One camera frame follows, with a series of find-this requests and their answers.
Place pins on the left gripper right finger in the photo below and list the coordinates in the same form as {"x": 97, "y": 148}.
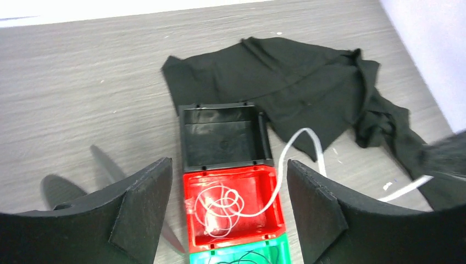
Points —
{"x": 336, "y": 224}

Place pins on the black cloth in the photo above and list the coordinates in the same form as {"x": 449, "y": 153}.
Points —
{"x": 299, "y": 85}

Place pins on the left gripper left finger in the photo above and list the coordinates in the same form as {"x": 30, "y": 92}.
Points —
{"x": 120, "y": 223}

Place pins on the red plastic bin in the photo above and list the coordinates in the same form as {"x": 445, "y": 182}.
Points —
{"x": 229, "y": 207}

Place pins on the black plastic bin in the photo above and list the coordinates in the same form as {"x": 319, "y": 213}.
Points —
{"x": 223, "y": 136}

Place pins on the green plastic bin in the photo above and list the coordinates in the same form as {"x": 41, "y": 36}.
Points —
{"x": 266, "y": 251}

